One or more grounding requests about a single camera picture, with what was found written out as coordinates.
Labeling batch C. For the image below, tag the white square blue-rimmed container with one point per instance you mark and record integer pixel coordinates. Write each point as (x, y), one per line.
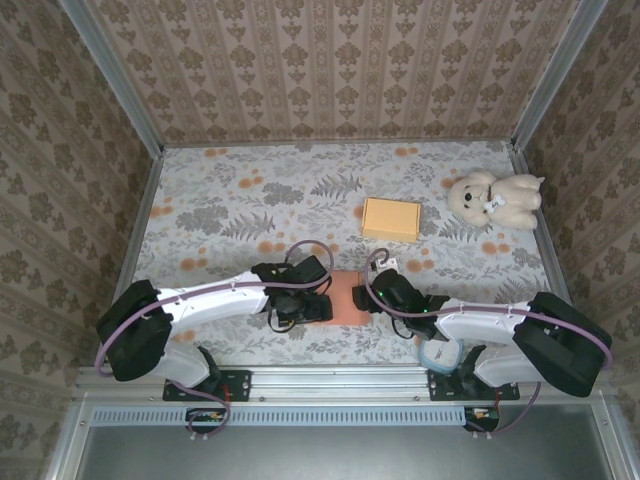
(440, 355)

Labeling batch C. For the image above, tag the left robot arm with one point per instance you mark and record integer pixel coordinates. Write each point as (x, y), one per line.
(135, 340)

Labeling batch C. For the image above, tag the grey metal panel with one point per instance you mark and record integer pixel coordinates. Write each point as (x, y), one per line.
(325, 455)

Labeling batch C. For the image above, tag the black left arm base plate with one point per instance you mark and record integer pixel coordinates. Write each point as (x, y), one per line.
(237, 385)

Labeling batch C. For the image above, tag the aluminium frame post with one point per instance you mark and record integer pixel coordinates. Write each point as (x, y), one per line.
(115, 75)
(555, 75)

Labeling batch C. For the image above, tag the pink paper box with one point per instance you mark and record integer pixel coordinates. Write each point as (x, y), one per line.
(345, 300)

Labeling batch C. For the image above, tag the cream plush dog toy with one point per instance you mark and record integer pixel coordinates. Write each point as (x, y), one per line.
(505, 200)

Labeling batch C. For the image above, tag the yellow paper box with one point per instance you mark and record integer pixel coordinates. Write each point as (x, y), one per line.
(390, 217)

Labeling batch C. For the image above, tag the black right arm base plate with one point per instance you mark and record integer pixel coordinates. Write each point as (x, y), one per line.
(442, 387)

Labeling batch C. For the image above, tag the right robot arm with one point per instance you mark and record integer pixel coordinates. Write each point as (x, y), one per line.
(560, 345)

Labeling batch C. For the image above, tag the small controller board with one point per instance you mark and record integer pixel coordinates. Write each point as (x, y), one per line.
(205, 417)
(482, 415)

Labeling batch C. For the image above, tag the floral patterned tablecloth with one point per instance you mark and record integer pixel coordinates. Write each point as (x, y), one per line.
(325, 170)

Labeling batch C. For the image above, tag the aluminium table edge rail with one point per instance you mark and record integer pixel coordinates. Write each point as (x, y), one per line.
(340, 382)

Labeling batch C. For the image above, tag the aluminium side rail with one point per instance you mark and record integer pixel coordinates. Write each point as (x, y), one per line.
(550, 250)
(127, 260)

